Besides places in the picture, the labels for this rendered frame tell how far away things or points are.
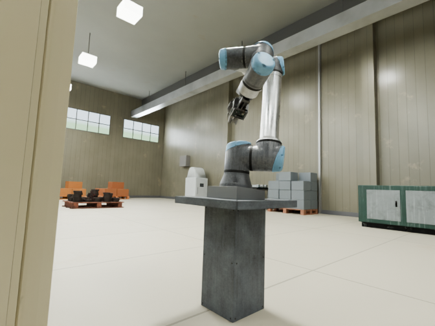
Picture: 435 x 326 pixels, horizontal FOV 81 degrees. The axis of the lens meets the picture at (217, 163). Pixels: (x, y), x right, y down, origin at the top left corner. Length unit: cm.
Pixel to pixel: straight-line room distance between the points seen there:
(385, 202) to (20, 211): 570
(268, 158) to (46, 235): 123
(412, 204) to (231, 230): 464
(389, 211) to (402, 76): 396
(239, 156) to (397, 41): 771
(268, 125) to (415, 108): 679
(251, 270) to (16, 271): 129
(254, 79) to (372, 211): 502
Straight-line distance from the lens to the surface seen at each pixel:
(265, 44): 120
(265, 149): 144
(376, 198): 583
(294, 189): 775
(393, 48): 881
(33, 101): 29
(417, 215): 570
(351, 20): 705
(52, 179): 31
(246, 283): 148
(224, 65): 120
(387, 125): 816
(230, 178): 143
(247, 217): 140
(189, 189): 1144
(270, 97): 159
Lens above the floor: 65
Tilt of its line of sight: 6 degrees up
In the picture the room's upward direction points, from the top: 2 degrees clockwise
